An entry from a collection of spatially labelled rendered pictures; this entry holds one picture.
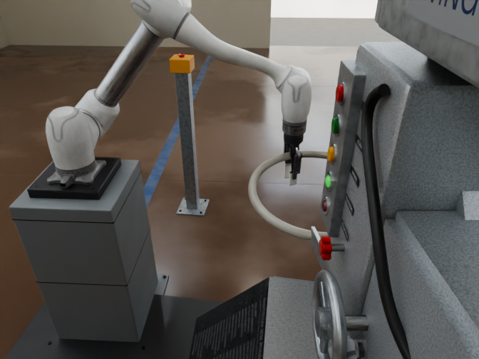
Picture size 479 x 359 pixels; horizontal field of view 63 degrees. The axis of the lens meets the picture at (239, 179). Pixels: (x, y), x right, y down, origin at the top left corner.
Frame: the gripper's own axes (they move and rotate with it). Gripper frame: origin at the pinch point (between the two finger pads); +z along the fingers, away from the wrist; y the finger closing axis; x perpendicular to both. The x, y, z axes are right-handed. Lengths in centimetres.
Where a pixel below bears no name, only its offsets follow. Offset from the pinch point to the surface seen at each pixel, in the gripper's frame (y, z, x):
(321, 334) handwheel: 92, -45, -35
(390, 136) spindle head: 86, -72, -27
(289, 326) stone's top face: 67, -4, -27
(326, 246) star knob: 81, -49, -29
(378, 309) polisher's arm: 94, -50, -28
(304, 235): 43.1, -10.4, -13.4
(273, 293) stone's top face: 55, -3, -28
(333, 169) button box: 73, -58, -25
